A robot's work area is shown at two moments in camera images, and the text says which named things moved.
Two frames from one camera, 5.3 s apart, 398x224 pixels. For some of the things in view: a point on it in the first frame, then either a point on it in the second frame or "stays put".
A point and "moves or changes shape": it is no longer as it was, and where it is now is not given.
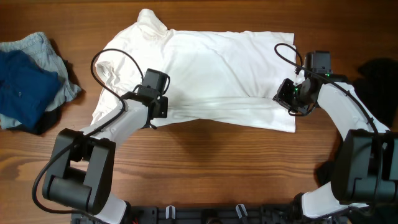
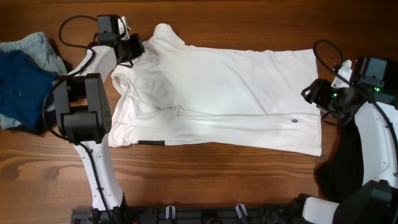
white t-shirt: [222, 80] moves or changes shape
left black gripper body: [163, 101] → [132, 47]
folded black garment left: [49, 120] stays put
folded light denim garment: [37, 47] stays put
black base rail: [215, 214] stays put
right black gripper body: [292, 96] → [329, 99]
